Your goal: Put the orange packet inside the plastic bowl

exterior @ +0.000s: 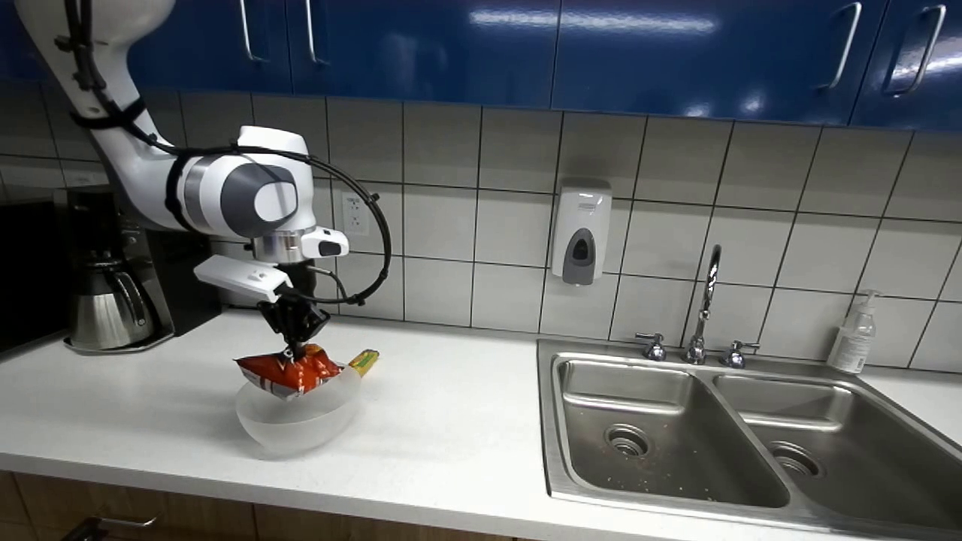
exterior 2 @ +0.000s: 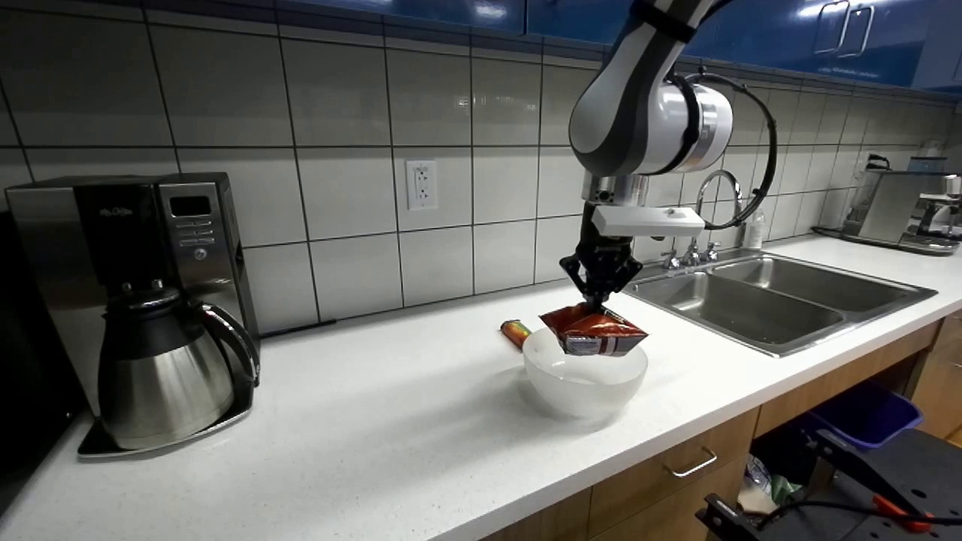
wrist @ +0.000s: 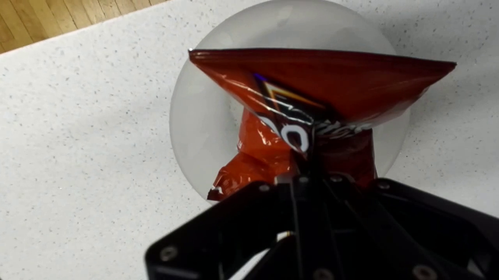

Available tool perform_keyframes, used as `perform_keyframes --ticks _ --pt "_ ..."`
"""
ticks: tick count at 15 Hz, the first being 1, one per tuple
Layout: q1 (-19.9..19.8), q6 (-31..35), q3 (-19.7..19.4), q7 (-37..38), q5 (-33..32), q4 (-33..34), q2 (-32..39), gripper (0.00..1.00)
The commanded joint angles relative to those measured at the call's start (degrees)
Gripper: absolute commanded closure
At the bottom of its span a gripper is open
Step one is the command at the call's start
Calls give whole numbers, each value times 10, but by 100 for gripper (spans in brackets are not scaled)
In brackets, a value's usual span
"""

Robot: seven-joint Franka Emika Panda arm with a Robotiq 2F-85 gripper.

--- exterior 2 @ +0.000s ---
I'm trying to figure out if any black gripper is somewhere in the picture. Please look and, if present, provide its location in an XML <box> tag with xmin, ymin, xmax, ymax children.
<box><xmin>560</xmin><ymin>206</ymin><xmax>647</xmax><ymax>310</ymax></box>

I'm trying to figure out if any orange snack packet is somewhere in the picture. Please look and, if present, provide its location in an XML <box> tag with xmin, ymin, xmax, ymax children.
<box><xmin>537</xmin><ymin>301</ymin><xmax>652</xmax><ymax>360</ymax></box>

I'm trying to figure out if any small yellow orange candy packet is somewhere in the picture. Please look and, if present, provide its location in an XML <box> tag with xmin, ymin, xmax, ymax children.
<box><xmin>497</xmin><ymin>317</ymin><xmax>535</xmax><ymax>352</ymax></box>

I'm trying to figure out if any translucent white plastic bowl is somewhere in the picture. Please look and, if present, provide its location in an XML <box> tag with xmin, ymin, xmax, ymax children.
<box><xmin>519</xmin><ymin>325</ymin><xmax>652</xmax><ymax>425</ymax></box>

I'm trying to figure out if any chrome faucet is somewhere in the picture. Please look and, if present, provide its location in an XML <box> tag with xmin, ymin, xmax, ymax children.
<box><xmin>663</xmin><ymin>166</ymin><xmax>753</xmax><ymax>274</ymax></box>

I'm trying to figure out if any clear soap dispenser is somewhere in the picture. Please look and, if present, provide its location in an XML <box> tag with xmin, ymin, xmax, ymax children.
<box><xmin>739</xmin><ymin>207</ymin><xmax>767</xmax><ymax>256</ymax></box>

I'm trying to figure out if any stainless steel sink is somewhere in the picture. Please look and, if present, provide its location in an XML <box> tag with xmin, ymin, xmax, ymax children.
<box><xmin>626</xmin><ymin>246</ymin><xmax>941</xmax><ymax>360</ymax></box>

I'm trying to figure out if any wooden lower cabinet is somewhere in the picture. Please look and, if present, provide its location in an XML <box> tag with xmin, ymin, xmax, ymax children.
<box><xmin>478</xmin><ymin>310</ymin><xmax>962</xmax><ymax>541</ymax></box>

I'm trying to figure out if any crumpled plastic bag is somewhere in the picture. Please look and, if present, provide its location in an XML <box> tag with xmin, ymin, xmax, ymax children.
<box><xmin>737</xmin><ymin>453</ymin><xmax>806</xmax><ymax>518</ymax></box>

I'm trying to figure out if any blue plastic bin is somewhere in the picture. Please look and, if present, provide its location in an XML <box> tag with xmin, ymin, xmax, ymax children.
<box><xmin>806</xmin><ymin>381</ymin><xmax>926</xmax><ymax>453</ymax></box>

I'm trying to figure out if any silver espresso machine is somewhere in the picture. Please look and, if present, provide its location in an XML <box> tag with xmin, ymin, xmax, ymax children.
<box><xmin>813</xmin><ymin>151</ymin><xmax>962</xmax><ymax>258</ymax></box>

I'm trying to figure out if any blue upper cabinet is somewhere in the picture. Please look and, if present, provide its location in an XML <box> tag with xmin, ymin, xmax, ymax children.
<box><xmin>138</xmin><ymin>0</ymin><xmax>962</xmax><ymax>100</ymax></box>

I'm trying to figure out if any black metal stand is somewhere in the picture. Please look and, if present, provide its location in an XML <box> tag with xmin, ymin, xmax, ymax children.
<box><xmin>695</xmin><ymin>426</ymin><xmax>962</xmax><ymax>541</ymax></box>

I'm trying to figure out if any steel black coffee maker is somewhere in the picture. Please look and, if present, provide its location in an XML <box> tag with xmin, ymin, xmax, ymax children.
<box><xmin>3</xmin><ymin>173</ymin><xmax>261</xmax><ymax>462</ymax></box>

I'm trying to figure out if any stainless steel coffee carafe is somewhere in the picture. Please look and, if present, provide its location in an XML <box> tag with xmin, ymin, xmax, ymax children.
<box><xmin>97</xmin><ymin>282</ymin><xmax>261</xmax><ymax>453</ymax></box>

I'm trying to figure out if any black appliance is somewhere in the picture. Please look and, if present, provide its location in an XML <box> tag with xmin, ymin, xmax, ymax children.
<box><xmin>0</xmin><ymin>207</ymin><xmax>92</xmax><ymax>518</ymax></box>

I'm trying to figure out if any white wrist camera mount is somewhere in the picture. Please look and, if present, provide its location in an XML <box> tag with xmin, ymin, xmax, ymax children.
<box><xmin>589</xmin><ymin>201</ymin><xmax>707</xmax><ymax>240</ymax></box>

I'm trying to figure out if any white wall outlet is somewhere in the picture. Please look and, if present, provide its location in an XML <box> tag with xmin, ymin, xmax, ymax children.
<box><xmin>402</xmin><ymin>157</ymin><xmax>443</xmax><ymax>215</ymax></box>

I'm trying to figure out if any silver drawer handle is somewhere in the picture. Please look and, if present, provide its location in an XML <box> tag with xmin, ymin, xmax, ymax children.
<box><xmin>669</xmin><ymin>449</ymin><xmax>721</xmax><ymax>485</ymax></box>

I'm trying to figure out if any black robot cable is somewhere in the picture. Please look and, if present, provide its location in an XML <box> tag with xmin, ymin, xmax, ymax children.
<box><xmin>690</xmin><ymin>67</ymin><xmax>781</xmax><ymax>236</ymax></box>

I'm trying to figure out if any silver upper cabinet handle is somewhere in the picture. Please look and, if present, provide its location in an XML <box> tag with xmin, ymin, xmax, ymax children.
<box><xmin>813</xmin><ymin>0</ymin><xmax>878</xmax><ymax>60</ymax></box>

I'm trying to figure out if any red handled tool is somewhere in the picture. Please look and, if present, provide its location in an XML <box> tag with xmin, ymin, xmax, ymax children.
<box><xmin>865</xmin><ymin>491</ymin><xmax>941</xmax><ymax>539</ymax></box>

